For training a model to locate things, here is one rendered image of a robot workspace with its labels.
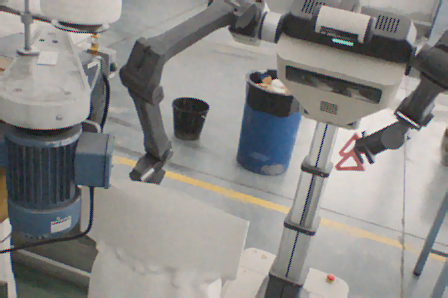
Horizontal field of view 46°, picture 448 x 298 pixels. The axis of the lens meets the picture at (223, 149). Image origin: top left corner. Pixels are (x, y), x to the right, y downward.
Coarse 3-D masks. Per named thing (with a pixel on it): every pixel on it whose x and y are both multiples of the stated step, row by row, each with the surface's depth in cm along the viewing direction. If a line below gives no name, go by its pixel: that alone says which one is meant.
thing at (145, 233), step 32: (96, 192) 147; (128, 192) 148; (160, 192) 147; (96, 224) 152; (128, 224) 144; (160, 224) 140; (192, 224) 139; (224, 224) 139; (96, 256) 159; (128, 256) 149; (160, 256) 145; (192, 256) 144; (224, 256) 144; (96, 288) 157; (128, 288) 152; (160, 288) 149; (192, 288) 147
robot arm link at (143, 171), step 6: (168, 150) 160; (144, 156) 163; (150, 156) 163; (168, 156) 160; (144, 162) 161; (150, 162) 162; (156, 162) 162; (162, 162) 163; (138, 168) 160; (144, 168) 160; (150, 168) 162; (132, 174) 162; (138, 174) 159; (144, 174) 161; (150, 174) 163; (132, 180) 164; (138, 180) 162; (144, 180) 161
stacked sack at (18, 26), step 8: (16, 16) 417; (0, 24) 388; (8, 24) 393; (16, 24) 396; (32, 24) 404; (40, 24) 411; (48, 24) 414; (0, 32) 382; (8, 32) 381; (16, 32) 381; (32, 32) 391
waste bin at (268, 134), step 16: (256, 80) 380; (256, 96) 351; (272, 96) 345; (288, 96) 342; (256, 112) 356; (272, 112) 350; (288, 112) 351; (256, 128) 361; (272, 128) 357; (288, 128) 360; (240, 144) 380; (256, 144) 366; (272, 144) 363; (288, 144) 369; (240, 160) 382; (256, 160) 371; (272, 160) 370; (288, 160) 380
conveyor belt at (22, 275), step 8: (16, 264) 205; (16, 272) 201; (24, 272) 202; (32, 272) 203; (16, 280) 198; (24, 280) 198; (32, 280) 199; (40, 280) 200; (48, 280) 200; (56, 280) 201; (16, 288) 194; (24, 288) 195; (32, 288) 195; (40, 288) 196; (48, 288) 196; (56, 288) 197; (64, 288) 198; (72, 288) 198; (80, 288) 199; (16, 296) 191; (24, 296) 191; (32, 296) 192; (40, 296) 192; (48, 296) 193; (56, 296) 194; (64, 296) 194; (72, 296) 195; (80, 296) 195
